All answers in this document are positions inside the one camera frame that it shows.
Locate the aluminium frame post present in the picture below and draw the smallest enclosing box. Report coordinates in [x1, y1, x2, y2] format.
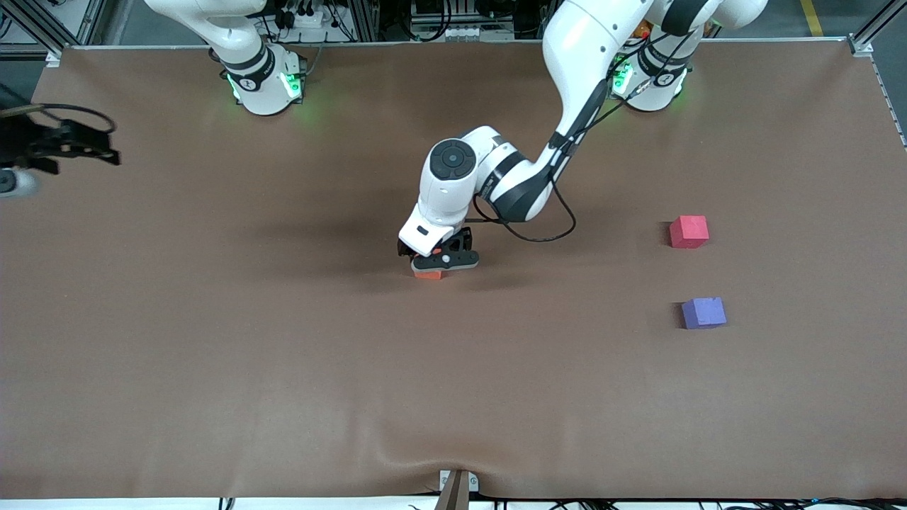
[351, 0, 381, 42]
[0, 0, 111, 57]
[848, 0, 907, 56]

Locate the red foam block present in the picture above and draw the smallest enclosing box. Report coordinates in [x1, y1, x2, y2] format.
[669, 215, 710, 249]

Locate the white power strip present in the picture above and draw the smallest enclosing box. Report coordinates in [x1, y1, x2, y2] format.
[273, 6, 339, 30]

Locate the purple foam block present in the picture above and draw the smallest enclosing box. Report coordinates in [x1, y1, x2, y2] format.
[681, 297, 727, 330]

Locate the metal clamp bracket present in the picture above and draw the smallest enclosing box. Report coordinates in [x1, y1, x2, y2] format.
[439, 470, 480, 494]

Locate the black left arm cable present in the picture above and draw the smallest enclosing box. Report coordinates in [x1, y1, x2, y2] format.
[471, 21, 692, 244]

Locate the brown table mat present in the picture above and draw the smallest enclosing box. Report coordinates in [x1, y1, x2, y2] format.
[0, 39, 907, 500]

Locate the black electronics box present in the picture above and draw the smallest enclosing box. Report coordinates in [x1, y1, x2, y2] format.
[410, 0, 454, 23]

